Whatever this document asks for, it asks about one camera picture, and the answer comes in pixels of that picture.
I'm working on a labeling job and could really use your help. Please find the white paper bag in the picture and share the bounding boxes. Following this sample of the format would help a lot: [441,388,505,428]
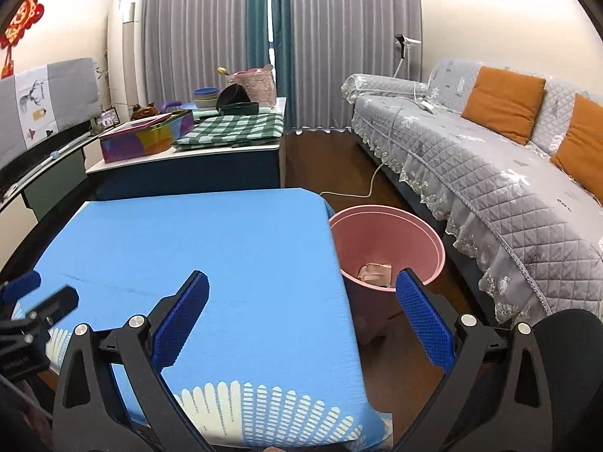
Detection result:
[358,262,392,288]

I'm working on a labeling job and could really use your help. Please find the pink trash bin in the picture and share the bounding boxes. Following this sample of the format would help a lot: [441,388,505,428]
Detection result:
[329,204,445,345]

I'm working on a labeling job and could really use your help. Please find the dark green tv cabinet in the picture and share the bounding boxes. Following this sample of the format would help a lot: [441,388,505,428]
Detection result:
[0,121,103,227]

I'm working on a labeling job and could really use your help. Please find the blue table mat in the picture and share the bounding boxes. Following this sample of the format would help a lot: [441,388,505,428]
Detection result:
[13,189,392,451]

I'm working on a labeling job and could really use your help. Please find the grey quilted sofa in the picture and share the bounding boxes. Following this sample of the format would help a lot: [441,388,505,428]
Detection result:
[341,59,602,324]

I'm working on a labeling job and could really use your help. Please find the grey covered television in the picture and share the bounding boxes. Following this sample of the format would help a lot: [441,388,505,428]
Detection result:
[1,57,101,166]

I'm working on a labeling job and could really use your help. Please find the colourful gift box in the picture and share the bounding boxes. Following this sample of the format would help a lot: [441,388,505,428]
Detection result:
[99,110,194,163]

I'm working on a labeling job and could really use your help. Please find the brown teapot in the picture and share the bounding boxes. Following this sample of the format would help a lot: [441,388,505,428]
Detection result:
[131,102,159,121]

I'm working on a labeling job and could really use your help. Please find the dark blue side table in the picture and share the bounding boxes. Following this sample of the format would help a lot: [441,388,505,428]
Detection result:
[85,96,288,201]

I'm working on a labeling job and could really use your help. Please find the green checked folded cloth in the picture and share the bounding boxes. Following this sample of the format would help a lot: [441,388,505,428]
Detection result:
[173,113,284,151]

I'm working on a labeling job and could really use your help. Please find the orange cushion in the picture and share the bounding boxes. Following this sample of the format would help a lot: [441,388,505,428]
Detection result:
[551,94,603,202]
[461,66,546,146]

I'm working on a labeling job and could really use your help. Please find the stacked plastic bowls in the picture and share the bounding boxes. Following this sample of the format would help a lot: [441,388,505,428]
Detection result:
[193,87,221,109]

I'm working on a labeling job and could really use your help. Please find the white standing air conditioner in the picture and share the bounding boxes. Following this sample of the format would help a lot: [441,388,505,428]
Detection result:
[107,0,147,122]

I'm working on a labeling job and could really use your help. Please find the dark green tray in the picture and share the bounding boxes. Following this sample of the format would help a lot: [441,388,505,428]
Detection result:
[220,102,260,115]

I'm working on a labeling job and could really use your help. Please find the black hat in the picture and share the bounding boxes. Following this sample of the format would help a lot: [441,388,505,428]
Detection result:
[216,84,250,110]

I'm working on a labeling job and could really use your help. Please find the pink patterned bag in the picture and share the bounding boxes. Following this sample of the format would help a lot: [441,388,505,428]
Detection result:
[226,64,277,107]

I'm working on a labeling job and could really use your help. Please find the teal curtain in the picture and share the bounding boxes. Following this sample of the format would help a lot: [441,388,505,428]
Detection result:
[246,0,296,133]

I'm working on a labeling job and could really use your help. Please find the grey curtain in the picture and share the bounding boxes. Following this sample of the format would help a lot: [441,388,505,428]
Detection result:
[142,0,422,130]

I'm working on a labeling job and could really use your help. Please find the white power cable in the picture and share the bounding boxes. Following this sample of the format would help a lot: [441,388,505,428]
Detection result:
[319,84,435,200]

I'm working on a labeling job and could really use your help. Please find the red wall ornament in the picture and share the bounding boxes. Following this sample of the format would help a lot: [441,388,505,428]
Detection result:
[1,0,44,79]

